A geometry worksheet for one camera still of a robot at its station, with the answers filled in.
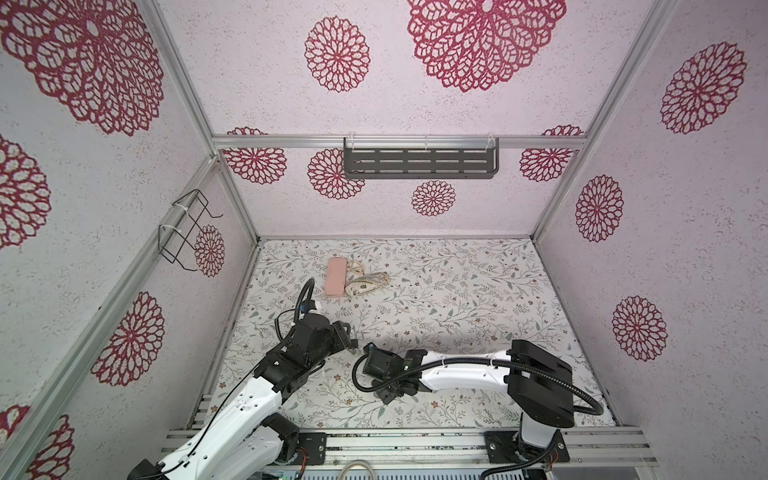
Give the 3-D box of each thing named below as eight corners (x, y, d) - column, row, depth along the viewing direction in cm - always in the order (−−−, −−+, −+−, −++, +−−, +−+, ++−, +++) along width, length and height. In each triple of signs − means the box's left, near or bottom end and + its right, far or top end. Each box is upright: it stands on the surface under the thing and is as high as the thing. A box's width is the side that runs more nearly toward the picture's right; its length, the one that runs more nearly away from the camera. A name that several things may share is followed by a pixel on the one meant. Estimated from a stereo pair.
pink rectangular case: (324, 295, 106) (323, 291, 104) (329, 261, 116) (328, 257, 114) (345, 295, 106) (344, 291, 104) (348, 261, 116) (348, 257, 114)
